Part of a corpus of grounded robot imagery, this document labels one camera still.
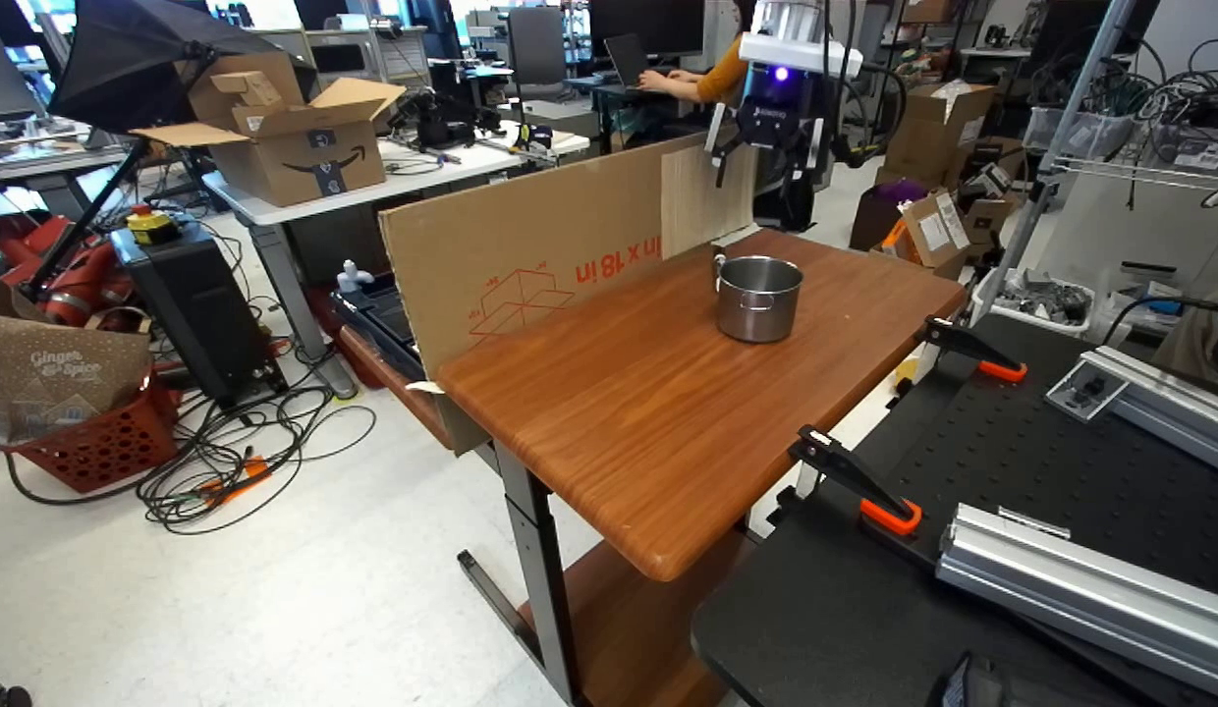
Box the low wooden shelf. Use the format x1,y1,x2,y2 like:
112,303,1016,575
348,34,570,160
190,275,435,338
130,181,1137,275
328,309,490,460

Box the white spray bottle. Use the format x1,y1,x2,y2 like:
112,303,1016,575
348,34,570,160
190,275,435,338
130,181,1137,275
336,257,379,299

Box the small cardboard box with label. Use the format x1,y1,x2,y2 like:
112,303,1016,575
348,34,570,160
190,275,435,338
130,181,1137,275
881,189,978,282

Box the dark grey office chair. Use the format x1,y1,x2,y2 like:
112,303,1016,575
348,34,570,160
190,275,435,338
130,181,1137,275
505,4,576,106

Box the open Amazon cardboard box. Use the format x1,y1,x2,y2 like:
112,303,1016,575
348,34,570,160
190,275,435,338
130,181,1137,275
128,51,412,212

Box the red vacuum-like device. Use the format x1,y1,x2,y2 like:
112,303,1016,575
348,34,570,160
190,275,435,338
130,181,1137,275
0,212,138,333

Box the silver corner bracket plate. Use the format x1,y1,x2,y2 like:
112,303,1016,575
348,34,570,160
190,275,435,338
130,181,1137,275
1043,358,1137,428

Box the silver metal cup with handles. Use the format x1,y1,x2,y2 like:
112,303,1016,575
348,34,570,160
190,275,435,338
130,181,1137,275
706,246,810,348

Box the red plastic basket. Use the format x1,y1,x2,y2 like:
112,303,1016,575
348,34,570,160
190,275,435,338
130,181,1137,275
6,377,184,498

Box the long aluminium extrusion rail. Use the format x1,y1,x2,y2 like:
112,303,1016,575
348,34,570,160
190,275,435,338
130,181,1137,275
1077,341,1218,485

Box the person in orange top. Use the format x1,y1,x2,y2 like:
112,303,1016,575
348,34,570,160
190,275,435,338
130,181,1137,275
636,34,750,109

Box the black computer monitor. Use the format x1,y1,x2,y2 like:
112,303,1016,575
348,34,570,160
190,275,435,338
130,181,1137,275
587,0,712,63

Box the black box with emergency button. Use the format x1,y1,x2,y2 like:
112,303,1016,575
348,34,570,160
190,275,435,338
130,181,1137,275
105,203,285,414

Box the brown paper bag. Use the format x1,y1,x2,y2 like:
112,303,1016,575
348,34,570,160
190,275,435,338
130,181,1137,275
0,309,156,452

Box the black perforated breadboard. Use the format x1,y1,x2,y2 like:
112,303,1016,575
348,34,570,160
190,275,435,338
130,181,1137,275
689,309,1218,707

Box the black softbox umbrella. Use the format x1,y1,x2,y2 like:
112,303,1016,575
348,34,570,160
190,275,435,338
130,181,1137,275
29,0,286,293

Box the large brown cardboard sheet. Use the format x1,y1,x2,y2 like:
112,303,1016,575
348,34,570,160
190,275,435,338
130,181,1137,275
379,130,718,384

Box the tangled floor cables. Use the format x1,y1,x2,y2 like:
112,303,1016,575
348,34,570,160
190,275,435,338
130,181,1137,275
0,375,384,544

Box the wooden board backstop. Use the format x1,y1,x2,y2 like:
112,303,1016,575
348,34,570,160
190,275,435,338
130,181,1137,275
658,130,767,259

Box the short aluminium extrusion rail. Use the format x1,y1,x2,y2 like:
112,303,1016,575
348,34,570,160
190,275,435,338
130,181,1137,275
932,498,1218,707

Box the purple bag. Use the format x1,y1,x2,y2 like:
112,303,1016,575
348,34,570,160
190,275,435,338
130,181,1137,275
845,173,934,257

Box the black clamp with orange handle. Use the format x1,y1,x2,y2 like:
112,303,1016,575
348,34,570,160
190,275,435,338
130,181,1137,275
785,423,929,544
923,314,1034,389

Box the tall brown cardboard box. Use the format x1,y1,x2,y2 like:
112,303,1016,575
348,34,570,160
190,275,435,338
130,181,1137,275
881,76,1001,195

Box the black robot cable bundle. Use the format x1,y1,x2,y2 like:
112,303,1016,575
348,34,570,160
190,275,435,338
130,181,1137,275
815,0,868,140

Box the grey metal table frame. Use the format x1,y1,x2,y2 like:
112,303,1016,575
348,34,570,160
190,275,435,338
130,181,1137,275
452,443,590,707

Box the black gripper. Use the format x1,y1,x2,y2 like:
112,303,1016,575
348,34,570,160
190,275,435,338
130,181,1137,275
705,58,835,203

